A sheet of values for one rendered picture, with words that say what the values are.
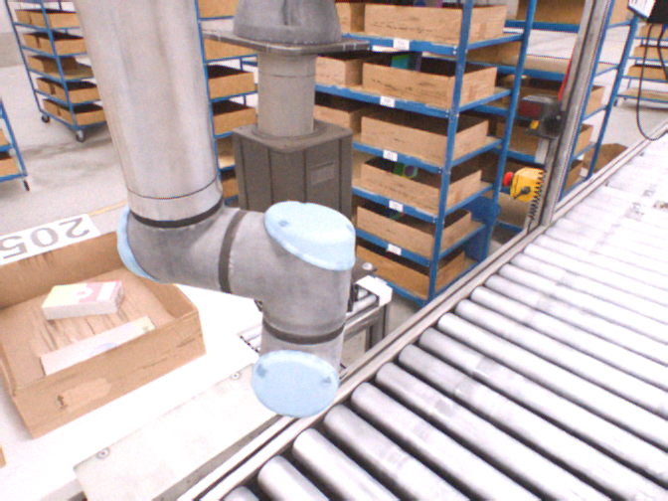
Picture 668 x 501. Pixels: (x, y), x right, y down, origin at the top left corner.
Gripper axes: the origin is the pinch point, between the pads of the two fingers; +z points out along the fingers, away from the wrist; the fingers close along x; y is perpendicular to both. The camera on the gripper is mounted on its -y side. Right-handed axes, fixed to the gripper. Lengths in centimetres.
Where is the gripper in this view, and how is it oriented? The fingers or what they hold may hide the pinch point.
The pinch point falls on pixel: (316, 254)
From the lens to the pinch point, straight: 82.4
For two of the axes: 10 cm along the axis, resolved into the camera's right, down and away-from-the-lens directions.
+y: 9.5, -2.4, -1.9
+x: -2.9, -8.9, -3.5
